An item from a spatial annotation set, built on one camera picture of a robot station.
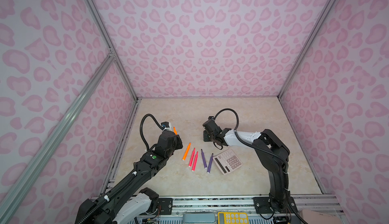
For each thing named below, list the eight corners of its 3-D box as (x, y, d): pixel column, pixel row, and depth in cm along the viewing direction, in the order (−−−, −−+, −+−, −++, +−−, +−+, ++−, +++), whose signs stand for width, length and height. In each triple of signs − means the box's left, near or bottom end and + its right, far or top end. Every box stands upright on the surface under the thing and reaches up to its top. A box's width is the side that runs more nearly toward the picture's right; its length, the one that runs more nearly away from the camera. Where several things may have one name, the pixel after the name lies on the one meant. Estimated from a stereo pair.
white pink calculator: (223, 177, 84) (224, 175, 81) (212, 159, 90) (213, 157, 88) (241, 165, 87) (243, 164, 85) (229, 149, 94) (230, 147, 92)
